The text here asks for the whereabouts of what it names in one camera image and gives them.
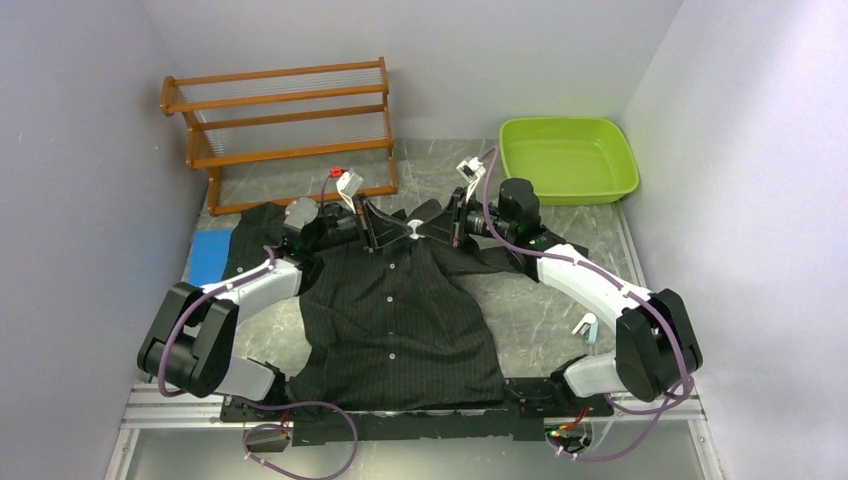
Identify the green plastic basin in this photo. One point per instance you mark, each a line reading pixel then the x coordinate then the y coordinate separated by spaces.
pixel 570 160

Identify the black pinstriped shirt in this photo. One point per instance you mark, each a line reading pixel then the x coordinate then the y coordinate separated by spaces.
pixel 390 329

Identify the black base beam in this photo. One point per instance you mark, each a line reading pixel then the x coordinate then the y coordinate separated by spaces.
pixel 531 407

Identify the orange wooden shoe rack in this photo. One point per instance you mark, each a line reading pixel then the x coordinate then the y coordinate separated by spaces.
pixel 239 120

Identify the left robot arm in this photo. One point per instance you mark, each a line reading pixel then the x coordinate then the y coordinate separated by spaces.
pixel 189 346

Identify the aluminium frame rail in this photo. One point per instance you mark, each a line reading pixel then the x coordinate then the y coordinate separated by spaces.
pixel 147 408

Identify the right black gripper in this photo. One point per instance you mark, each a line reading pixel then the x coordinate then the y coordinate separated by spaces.
pixel 450 226

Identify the blue flat mat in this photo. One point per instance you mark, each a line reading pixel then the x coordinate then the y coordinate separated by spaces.
pixel 208 256

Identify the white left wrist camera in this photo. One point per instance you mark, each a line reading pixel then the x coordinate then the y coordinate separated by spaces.
pixel 347 183

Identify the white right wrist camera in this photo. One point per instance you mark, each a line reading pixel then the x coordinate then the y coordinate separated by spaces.
pixel 473 171

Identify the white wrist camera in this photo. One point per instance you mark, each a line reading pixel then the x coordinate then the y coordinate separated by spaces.
pixel 473 171
pixel 347 183

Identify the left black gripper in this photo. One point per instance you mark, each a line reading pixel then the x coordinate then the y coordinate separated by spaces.
pixel 375 227

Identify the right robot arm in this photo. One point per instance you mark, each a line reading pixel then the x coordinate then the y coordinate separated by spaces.
pixel 656 350

